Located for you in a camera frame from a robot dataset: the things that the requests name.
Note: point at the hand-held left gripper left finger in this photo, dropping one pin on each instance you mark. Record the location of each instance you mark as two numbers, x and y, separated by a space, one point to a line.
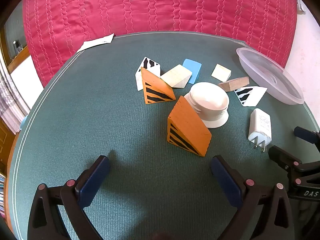
93 182

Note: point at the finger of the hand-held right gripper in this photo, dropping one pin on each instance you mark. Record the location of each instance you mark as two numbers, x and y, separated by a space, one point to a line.
282 155
306 133

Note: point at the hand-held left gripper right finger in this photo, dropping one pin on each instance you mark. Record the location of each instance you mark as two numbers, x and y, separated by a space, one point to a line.
225 182

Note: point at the white charger plug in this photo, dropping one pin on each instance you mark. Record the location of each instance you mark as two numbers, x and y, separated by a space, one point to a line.
261 125

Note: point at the white zebra-striped wedge block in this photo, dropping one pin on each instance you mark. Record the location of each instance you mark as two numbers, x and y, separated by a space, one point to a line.
251 96
150 63

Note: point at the orange tiger-striped wedge block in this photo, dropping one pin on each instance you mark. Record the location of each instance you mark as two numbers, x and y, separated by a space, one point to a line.
155 85
187 122

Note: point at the translucent plastic bowl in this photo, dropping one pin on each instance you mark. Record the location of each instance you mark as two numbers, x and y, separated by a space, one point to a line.
265 72

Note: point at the brown wooden block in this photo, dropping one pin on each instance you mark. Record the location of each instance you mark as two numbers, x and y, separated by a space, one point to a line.
235 83

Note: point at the cream square wooden block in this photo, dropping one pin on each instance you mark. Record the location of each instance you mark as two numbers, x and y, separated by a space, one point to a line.
221 73

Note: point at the plain wooden wedge block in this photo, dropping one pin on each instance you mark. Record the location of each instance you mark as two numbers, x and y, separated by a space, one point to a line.
176 75

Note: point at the blue block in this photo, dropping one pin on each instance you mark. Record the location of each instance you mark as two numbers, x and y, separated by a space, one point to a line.
192 66

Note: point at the row of books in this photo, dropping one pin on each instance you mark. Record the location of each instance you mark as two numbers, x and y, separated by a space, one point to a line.
2 195

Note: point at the wooden door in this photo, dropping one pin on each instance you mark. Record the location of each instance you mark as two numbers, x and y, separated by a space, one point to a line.
5 142

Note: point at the white lace curtain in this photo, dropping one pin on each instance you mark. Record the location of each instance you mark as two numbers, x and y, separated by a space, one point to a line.
11 97

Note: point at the white paper sheet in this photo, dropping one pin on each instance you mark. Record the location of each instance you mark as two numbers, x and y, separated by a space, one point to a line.
97 42

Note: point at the wooden shelf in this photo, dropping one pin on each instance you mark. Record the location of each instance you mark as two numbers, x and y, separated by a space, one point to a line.
20 56

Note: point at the dark bottle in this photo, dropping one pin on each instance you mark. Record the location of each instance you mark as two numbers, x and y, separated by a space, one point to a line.
16 45

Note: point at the red quilted blanket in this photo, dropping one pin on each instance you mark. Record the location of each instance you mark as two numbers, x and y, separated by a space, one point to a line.
150 5

